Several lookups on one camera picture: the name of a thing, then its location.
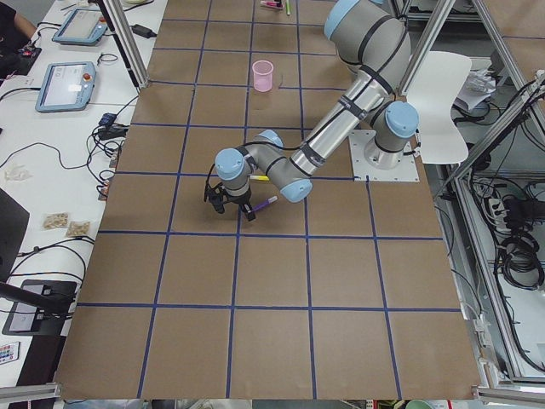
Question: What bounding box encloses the white plastic chair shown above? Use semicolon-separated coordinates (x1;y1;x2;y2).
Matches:
406;51;472;164

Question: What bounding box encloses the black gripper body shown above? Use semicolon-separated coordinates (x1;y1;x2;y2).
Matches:
222;189;252;209

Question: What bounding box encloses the near teach pendant tablet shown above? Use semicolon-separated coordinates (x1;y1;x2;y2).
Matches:
35;61;96;113

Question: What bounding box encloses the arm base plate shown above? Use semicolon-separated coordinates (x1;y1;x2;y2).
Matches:
348;130;420;182

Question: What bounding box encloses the black power adapter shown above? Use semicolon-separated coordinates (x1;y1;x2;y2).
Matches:
130;24;157;38

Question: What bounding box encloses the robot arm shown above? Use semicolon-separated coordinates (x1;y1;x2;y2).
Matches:
204;1;419;221

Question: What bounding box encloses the aluminium frame post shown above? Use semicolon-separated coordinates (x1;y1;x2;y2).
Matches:
96;0;149;89

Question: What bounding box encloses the bag of nuts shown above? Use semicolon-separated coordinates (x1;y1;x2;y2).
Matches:
42;212;70;230
66;221;91;238

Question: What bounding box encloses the crumpled white tissue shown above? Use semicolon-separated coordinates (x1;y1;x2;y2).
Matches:
4;164;33;181

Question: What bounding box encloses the teach pendant tablet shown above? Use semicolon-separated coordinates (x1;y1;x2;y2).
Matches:
52;9;108;46
35;61;96;113

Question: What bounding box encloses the pink mesh cup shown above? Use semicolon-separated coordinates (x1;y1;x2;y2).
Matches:
252;60;274;92

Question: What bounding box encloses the blue black usb adapter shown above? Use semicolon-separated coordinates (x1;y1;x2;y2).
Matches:
99;112;117;127

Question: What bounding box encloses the far teach pendant tablet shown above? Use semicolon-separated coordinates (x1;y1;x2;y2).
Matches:
52;9;108;46

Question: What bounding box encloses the white power strip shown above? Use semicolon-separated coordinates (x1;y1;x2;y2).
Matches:
485;187;508;233

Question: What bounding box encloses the colourful remote control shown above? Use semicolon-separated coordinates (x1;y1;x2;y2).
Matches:
0;341;20;365

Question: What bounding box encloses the yellow highlighter pen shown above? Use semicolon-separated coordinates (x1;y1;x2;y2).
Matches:
250;175;270;181

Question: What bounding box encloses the purple highlighter pen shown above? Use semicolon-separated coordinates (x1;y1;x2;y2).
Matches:
253;195;278;212

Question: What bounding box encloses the pink highlighter pen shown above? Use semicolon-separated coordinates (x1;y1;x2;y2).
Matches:
260;1;284;9

